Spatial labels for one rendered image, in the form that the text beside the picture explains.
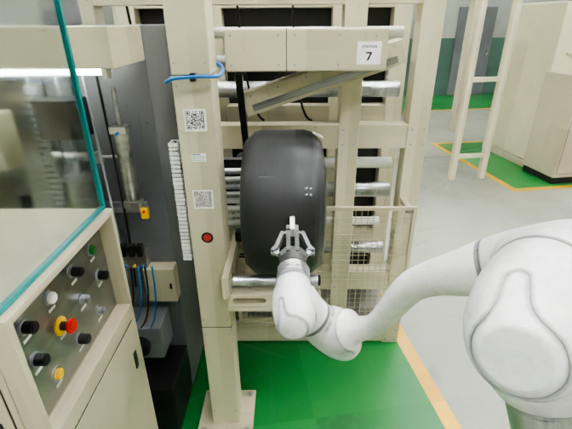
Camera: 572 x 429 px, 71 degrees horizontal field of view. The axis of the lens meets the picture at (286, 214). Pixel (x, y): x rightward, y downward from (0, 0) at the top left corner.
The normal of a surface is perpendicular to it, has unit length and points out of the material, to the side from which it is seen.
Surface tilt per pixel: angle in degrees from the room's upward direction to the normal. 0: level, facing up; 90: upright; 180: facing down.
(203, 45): 90
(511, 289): 29
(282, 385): 0
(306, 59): 90
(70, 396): 0
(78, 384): 0
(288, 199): 64
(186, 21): 90
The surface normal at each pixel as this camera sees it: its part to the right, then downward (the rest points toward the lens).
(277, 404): 0.00, -0.90
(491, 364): -0.58, 0.18
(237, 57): 0.00, 0.44
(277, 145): 0.00, -0.66
